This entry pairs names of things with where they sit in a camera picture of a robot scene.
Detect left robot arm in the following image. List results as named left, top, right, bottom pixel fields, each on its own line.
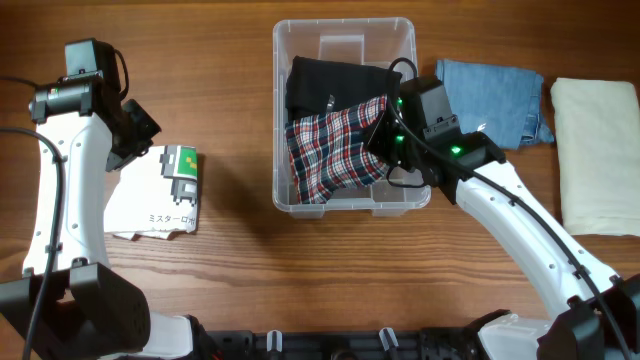
left=1, top=38, right=207, bottom=359

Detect red plaid shirt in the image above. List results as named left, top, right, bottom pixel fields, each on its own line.
left=285, top=95, right=388, bottom=204

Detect clear plastic storage bin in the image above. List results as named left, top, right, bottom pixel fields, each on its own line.
left=272, top=17, right=431, bottom=219

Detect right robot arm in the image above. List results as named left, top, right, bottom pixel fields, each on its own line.
left=366, top=72, right=639, bottom=359

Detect white printed t-shirt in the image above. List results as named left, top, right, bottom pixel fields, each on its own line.
left=104, top=145, right=199, bottom=240

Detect black garment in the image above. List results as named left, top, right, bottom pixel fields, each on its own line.
left=285, top=56, right=402, bottom=122

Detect blue denim jeans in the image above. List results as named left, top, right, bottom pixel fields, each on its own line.
left=435, top=59, right=554, bottom=150

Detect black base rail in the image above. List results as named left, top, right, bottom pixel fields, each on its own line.
left=208, top=327, right=486, bottom=360

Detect cream cloth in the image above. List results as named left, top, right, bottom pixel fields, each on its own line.
left=550, top=78, right=639, bottom=236

